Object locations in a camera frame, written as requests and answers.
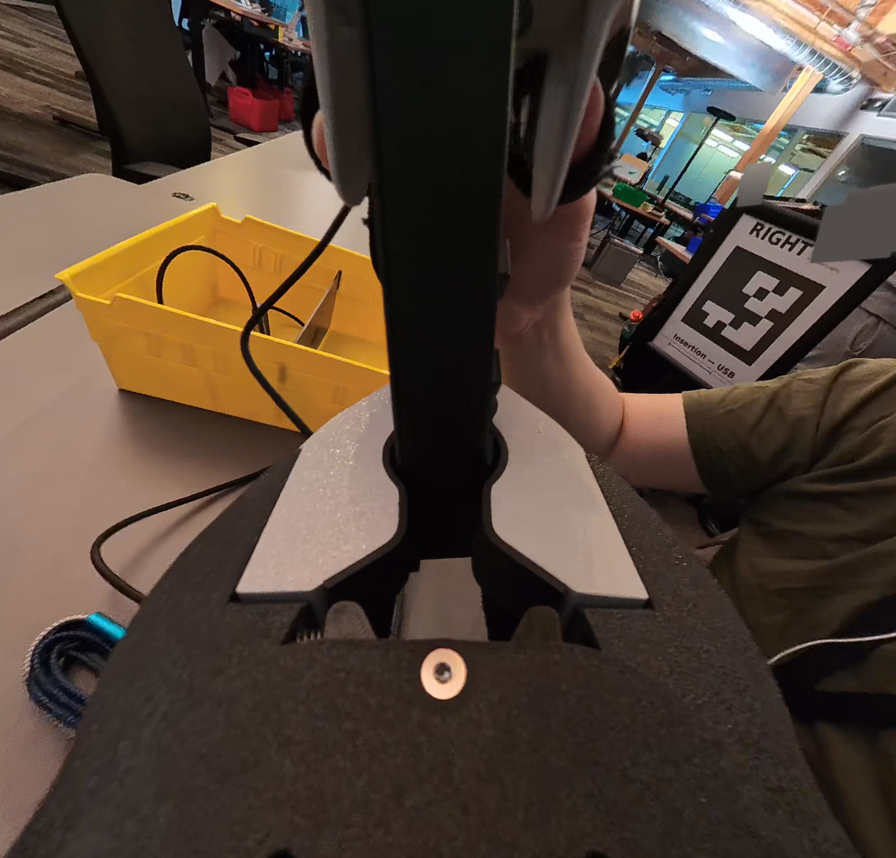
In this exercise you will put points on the person's right forearm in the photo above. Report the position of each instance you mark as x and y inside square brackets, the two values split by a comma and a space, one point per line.
[595, 417]

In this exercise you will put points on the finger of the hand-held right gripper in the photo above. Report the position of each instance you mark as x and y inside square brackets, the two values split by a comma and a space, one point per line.
[574, 46]
[343, 67]

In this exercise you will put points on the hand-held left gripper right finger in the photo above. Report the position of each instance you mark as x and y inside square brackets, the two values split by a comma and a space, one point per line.
[567, 522]

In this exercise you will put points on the person's right hand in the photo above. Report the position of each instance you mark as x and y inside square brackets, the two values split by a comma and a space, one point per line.
[539, 270]

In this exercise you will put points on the framed marker sign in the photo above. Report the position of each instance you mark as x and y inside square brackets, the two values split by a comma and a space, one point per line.
[756, 298]

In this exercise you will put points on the wooden support post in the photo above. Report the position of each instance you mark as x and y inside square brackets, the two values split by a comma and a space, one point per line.
[784, 116]

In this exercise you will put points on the dark metal bar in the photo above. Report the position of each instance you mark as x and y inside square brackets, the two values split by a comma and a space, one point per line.
[35, 312]

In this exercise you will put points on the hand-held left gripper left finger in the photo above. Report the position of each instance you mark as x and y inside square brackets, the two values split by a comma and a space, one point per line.
[315, 522]

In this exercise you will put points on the black divider plate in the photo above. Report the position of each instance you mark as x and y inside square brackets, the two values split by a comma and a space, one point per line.
[318, 319]

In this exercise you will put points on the red plastic crate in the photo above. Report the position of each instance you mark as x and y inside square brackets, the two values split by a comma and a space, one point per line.
[252, 112]
[287, 105]

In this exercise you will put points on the yellow plastic bin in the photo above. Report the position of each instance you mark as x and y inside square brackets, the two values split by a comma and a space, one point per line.
[175, 354]

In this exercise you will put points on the green bottle red cap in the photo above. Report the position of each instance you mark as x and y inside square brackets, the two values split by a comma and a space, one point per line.
[630, 333]

